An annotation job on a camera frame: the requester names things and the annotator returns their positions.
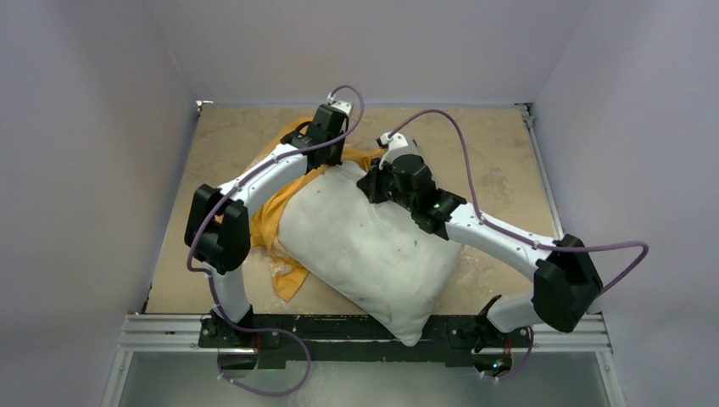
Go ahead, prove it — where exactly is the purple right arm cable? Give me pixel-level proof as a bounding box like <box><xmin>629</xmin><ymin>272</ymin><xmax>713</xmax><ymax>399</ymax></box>
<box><xmin>384</xmin><ymin>109</ymin><xmax>650</xmax><ymax>296</ymax></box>

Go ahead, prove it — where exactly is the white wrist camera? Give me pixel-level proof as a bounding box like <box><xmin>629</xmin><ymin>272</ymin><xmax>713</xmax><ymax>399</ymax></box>
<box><xmin>376</xmin><ymin>132</ymin><xmax>414</xmax><ymax>170</ymax></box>
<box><xmin>326</xmin><ymin>95</ymin><xmax>354</xmax><ymax>117</ymax></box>

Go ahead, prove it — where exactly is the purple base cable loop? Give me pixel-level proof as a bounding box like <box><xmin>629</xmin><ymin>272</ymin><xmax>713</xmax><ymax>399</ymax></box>
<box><xmin>216</xmin><ymin>327</ymin><xmax>312</xmax><ymax>399</ymax></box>

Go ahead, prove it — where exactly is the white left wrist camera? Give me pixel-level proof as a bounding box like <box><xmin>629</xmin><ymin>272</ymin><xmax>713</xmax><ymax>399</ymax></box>
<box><xmin>326</xmin><ymin>95</ymin><xmax>354</xmax><ymax>117</ymax></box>

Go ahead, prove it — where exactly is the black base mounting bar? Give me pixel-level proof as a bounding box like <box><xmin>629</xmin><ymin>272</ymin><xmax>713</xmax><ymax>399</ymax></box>
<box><xmin>198</xmin><ymin>314</ymin><xmax>532</xmax><ymax>375</ymax></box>

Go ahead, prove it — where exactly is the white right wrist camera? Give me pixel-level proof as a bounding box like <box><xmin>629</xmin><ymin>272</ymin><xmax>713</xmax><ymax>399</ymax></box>
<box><xmin>376</xmin><ymin>132</ymin><xmax>414</xmax><ymax>170</ymax></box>

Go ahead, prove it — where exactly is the orange Mickey Mouse pillowcase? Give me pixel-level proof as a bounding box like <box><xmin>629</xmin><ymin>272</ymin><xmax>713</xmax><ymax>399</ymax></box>
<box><xmin>250</xmin><ymin>116</ymin><xmax>381</xmax><ymax>302</ymax></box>

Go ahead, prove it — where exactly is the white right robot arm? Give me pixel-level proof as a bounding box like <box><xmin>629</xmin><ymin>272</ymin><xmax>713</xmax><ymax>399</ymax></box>
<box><xmin>357</xmin><ymin>154</ymin><xmax>604</xmax><ymax>345</ymax></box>

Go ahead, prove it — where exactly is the aluminium frame rail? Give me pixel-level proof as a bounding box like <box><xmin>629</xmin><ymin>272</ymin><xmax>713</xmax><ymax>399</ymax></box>
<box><xmin>515</xmin><ymin>103</ymin><xmax>627</xmax><ymax>407</ymax></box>

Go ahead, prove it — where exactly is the white pillow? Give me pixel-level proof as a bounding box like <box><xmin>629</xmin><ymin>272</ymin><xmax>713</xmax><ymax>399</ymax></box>
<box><xmin>278</xmin><ymin>160</ymin><xmax>463</xmax><ymax>347</ymax></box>

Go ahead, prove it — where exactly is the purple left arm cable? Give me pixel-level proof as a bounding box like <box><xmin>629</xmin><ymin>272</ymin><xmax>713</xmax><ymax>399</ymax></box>
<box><xmin>186</xmin><ymin>84</ymin><xmax>366</xmax><ymax>338</ymax></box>

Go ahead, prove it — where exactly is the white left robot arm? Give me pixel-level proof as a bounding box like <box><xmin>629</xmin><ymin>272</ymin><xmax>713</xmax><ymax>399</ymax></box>
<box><xmin>184</xmin><ymin>101</ymin><xmax>356</xmax><ymax>347</ymax></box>

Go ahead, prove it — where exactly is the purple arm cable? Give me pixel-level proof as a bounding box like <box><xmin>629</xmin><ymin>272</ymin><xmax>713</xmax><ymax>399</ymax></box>
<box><xmin>384</xmin><ymin>109</ymin><xmax>650</xmax><ymax>296</ymax></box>
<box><xmin>186</xmin><ymin>84</ymin><xmax>366</xmax><ymax>338</ymax></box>

